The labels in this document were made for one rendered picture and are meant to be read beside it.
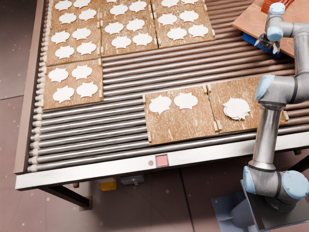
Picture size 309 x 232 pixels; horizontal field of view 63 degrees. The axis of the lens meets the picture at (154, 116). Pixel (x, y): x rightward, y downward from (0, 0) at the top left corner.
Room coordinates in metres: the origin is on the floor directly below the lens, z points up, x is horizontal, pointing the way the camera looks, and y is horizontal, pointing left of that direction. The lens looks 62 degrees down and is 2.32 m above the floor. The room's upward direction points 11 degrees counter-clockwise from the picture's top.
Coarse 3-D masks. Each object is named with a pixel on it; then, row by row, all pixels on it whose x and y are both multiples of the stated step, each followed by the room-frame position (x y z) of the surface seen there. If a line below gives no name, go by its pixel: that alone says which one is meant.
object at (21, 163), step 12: (36, 12) 1.89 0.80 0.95; (36, 24) 1.74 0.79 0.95; (36, 36) 1.61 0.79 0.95; (36, 48) 1.48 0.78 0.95; (36, 60) 1.36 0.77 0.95; (36, 72) 1.26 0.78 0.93; (36, 84) 1.17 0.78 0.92; (24, 96) 1.06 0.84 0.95; (24, 108) 0.96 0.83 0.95; (24, 120) 0.87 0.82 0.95; (24, 132) 0.79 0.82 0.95; (24, 144) 0.70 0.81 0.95; (24, 156) 0.62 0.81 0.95; (24, 168) 0.55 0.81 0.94
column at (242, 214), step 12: (240, 180) 0.27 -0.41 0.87; (240, 192) 0.33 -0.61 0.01; (216, 204) 0.27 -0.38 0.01; (228, 204) 0.25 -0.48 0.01; (240, 204) 0.19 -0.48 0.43; (216, 216) 0.17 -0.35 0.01; (228, 216) 0.16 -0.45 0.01; (240, 216) 0.12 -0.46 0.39; (252, 216) 0.08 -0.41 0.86; (228, 228) 0.07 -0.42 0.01; (240, 228) 0.05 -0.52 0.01; (252, 228) 0.04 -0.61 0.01
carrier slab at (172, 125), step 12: (156, 96) 0.87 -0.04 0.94; (168, 96) 0.85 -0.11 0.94; (204, 96) 0.80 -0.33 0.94; (144, 108) 0.80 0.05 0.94; (192, 108) 0.74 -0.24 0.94; (204, 108) 0.72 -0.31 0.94; (156, 120) 0.70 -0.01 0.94; (168, 120) 0.69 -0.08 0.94; (180, 120) 0.67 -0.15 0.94; (192, 120) 0.66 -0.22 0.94; (204, 120) 0.64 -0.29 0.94; (156, 132) 0.62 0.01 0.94; (168, 132) 0.61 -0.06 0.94; (180, 132) 0.59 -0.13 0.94; (192, 132) 0.58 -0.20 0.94; (204, 132) 0.56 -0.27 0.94; (216, 132) 0.55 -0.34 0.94; (156, 144) 0.55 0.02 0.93
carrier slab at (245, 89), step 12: (216, 84) 0.88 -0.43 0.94; (228, 84) 0.86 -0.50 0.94; (240, 84) 0.84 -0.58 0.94; (252, 84) 0.82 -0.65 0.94; (216, 96) 0.79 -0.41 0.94; (228, 96) 0.77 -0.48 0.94; (240, 96) 0.76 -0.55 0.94; (252, 96) 0.74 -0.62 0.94; (216, 108) 0.71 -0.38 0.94; (252, 108) 0.66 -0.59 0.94; (216, 120) 0.63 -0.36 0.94; (228, 120) 0.61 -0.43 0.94; (240, 120) 0.60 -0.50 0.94; (252, 120) 0.58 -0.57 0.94; (228, 132) 0.54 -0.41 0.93
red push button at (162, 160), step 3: (159, 156) 0.47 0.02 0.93; (162, 156) 0.47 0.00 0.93; (165, 156) 0.47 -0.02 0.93; (159, 159) 0.46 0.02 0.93; (162, 159) 0.45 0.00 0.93; (165, 159) 0.45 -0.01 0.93; (159, 162) 0.44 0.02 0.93; (162, 162) 0.43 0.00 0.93; (165, 162) 0.43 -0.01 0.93; (159, 165) 0.42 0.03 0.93; (162, 165) 0.42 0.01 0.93; (165, 165) 0.42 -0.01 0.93
